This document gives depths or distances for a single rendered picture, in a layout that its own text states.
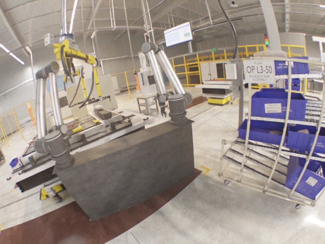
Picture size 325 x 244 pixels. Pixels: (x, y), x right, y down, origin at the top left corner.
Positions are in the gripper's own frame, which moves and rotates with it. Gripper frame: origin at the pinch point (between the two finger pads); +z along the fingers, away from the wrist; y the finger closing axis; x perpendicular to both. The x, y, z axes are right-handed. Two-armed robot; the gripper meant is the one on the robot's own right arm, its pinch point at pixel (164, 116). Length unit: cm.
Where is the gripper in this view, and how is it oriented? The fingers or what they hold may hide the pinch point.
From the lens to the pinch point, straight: 213.1
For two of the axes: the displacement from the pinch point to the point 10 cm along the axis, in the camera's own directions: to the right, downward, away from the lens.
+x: 8.6, -3.0, 4.1
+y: 4.8, 2.4, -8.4
